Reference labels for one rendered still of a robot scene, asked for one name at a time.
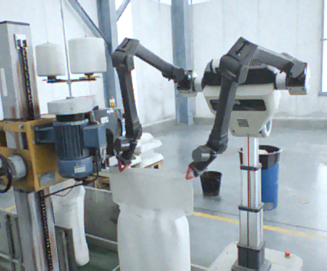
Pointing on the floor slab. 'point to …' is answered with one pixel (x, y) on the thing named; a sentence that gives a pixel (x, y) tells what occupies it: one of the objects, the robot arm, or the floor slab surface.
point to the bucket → (211, 183)
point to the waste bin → (268, 174)
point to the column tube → (6, 56)
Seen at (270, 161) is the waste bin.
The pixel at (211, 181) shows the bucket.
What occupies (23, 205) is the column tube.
